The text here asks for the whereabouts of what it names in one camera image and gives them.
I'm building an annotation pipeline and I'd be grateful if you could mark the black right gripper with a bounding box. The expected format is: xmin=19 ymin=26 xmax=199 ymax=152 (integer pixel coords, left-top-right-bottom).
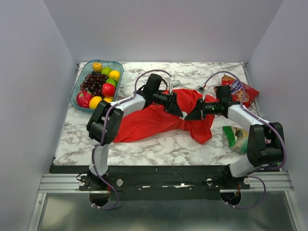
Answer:
xmin=185 ymin=98 xmax=221 ymax=121

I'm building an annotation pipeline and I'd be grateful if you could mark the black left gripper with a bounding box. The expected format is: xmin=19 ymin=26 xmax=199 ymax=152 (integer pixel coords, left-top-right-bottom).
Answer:
xmin=152 ymin=91 xmax=183 ymax=117

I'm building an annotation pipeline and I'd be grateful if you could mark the white round brooch badge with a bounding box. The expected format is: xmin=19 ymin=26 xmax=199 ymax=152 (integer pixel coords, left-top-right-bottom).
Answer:
xmin=181 ymin=112 xmax=187 ymax=120

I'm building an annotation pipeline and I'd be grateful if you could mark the red t-shirt garment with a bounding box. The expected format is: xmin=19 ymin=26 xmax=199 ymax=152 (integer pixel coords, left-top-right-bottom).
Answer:
xmin=113 ymin=88 xmax=219 ymax=145

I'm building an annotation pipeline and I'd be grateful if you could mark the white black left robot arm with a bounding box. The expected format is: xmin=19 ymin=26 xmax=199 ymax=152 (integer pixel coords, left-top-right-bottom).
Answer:
xmin=87 ymin=71 xmax=183 ymax=190

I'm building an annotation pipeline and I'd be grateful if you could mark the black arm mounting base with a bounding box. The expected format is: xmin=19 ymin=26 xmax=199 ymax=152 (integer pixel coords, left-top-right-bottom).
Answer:
xmin=50 ymin=165 xmax=250 ymax=205

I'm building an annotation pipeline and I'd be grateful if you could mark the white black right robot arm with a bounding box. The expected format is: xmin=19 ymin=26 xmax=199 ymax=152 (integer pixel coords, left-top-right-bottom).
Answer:
xmin=184 ymin=85 xmax=285 ymax=189

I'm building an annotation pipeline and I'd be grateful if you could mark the red cookie snack bag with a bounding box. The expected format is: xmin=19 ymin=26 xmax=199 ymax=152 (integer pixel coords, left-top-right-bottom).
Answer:
xmin=221 ymin=74 xmax=259 ymax=108

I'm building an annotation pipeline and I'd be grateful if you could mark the green chips snack bag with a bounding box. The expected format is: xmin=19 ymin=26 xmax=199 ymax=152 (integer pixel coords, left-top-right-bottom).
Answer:
xmin=222 ymin=126 xmax=248 ymax=154

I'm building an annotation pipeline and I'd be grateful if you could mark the yellow lemon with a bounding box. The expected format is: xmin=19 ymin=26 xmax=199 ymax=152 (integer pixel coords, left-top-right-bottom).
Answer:
xmin=103 ymin=97 xmax=113 ymax=103

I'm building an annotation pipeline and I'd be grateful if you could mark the green apple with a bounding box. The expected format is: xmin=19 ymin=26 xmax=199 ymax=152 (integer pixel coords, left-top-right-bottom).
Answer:
xmin=106 ymin=78 xmax=117 ymax=88

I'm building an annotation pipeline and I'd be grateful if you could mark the red apple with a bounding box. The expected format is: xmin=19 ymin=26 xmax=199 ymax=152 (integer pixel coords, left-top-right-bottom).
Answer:
xmin=102 ymin=83 xmax=116 ymax=97

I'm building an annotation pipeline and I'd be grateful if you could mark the yellow orange fruit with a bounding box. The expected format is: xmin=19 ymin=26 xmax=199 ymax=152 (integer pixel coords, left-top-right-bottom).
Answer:
xmin=109 ymin=70 xmax=121 ymax=82

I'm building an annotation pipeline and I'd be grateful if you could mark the green lime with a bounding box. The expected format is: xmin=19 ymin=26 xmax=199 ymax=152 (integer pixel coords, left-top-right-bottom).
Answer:
xmin=101 ymin=67 xmax=112 ymax=76

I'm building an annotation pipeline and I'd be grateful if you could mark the yellow mango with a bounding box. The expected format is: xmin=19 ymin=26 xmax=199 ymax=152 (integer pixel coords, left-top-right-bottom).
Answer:
xmin=89 ymin=96 xmax=103 ymax=109

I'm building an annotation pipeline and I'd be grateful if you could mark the clear teal fruit tray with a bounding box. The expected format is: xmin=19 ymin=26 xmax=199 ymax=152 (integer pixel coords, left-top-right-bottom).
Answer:
xmin=70 ymin=60 xmax=124 ymax=113

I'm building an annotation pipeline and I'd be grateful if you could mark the dark purple grape bunch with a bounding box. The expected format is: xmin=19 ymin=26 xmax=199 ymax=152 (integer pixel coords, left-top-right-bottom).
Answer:
xmin=80 ymin=71 xmax=108 ymax=96

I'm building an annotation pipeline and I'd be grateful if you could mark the orange tangerine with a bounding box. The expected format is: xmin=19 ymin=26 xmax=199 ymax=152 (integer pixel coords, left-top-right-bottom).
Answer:
xmin=92 ymin=62 xmax=103 ymax=72

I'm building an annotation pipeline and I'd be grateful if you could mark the red dragon fruit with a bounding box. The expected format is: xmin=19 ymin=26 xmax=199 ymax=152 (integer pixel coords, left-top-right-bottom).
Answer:
xmin=76 ymin=90 xmax=93 ymax=108

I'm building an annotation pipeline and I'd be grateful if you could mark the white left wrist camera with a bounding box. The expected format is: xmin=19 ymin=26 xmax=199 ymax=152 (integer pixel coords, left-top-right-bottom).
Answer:
xmin=169 ymin=80 xmax=181 ymax=88

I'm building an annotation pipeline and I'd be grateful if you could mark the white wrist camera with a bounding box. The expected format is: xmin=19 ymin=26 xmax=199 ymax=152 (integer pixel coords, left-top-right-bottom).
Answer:
xmin=196 ymin=86 xmax=207 ymax=94
xmin=169 ymin=80 xmax=181 ymax=88

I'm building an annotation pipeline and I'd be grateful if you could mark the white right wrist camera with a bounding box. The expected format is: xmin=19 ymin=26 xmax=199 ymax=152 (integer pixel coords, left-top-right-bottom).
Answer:
xmin=196 ymin=86 xmax=207 ymax=94

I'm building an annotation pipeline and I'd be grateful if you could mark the aluminium rail frame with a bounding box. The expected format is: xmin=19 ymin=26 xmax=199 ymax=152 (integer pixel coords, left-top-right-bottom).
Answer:
xmin=28 ymin=172 xmax=305 ymax=231

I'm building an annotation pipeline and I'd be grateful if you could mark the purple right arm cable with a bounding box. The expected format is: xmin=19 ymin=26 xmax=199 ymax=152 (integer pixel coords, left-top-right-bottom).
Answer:
xmin=203 ymin=71 xmax=288 ymax=209

